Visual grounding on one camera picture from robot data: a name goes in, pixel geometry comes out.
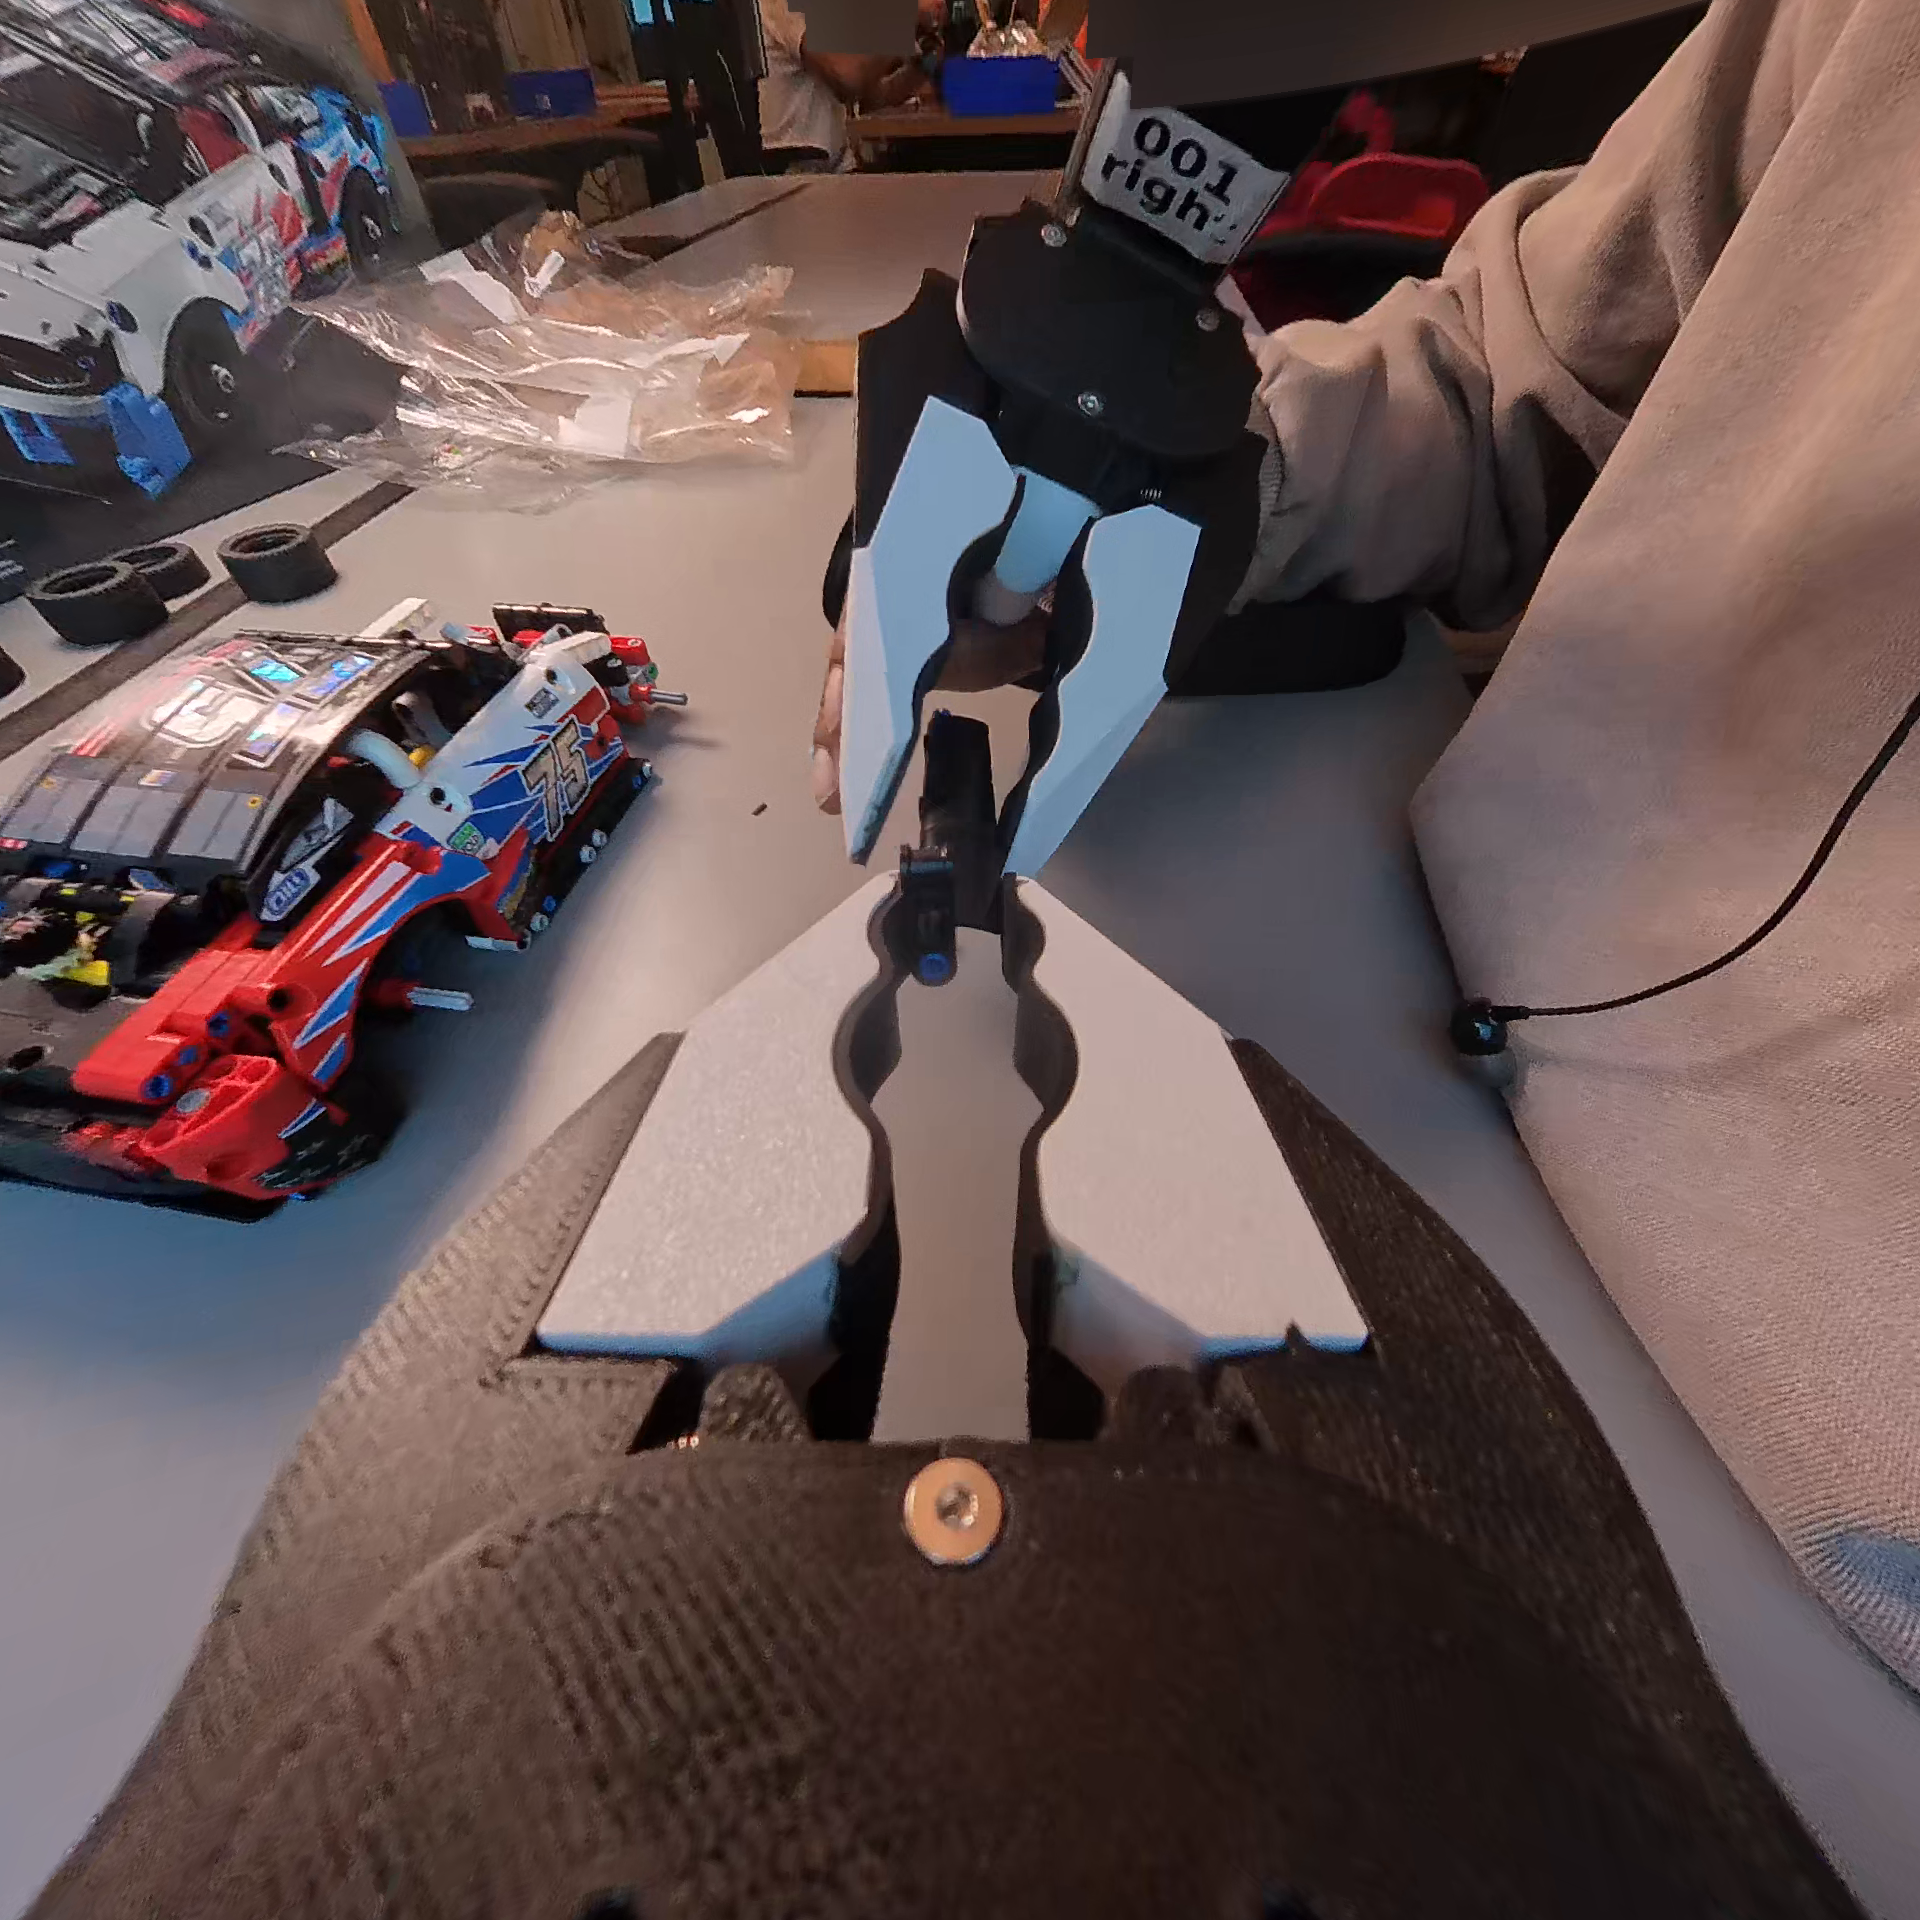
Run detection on person's beige sweatshirt torso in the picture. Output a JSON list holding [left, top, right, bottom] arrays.
[[1407, 0, 1920, 1696]]

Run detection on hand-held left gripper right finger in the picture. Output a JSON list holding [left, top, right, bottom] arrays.
[[1001, 872, 1374, 1400]]

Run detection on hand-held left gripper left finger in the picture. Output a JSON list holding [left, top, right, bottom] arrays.
[[531, 871, 905, 1400]]

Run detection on black earbud with cable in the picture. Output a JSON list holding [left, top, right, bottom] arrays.
[[1446, 702, 1920, 1085]]

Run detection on black lego axle connector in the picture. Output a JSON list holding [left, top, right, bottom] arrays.
[[896, 843, 961, 990]]

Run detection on person's right hand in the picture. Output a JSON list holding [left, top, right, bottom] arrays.
[[806, 630, 849, 816]]

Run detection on lego box with car picture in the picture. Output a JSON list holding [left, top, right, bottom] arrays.
[[0, 0, 402, 504]]

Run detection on long black lego axle assembly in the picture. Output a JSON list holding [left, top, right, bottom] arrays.
[[921, 711, 1006, 934]]

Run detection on clear plastic bag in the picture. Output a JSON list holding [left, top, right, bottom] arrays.
[[275, 207, 800, 511]]

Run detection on small blue storage crate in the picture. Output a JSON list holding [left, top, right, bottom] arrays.
[[939, 54, 1072, 116]]

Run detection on black office chair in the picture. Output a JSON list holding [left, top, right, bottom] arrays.
[[411, 166, 567, 252]]

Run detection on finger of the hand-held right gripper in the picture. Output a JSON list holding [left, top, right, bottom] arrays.
[[998, 507, 1201, 876], [833, 392, 1023, 867]]

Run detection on person's right forearm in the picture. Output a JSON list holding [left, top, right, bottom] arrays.
[[1235, 158, 1637, 634]]

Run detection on red white lego race car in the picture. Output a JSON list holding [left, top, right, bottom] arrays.
[[0, 595, 693, 1224]]

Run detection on red chair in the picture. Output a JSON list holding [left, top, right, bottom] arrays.
[[1232, 150, 1497, 327], [1317, 87, 1445, 170]]

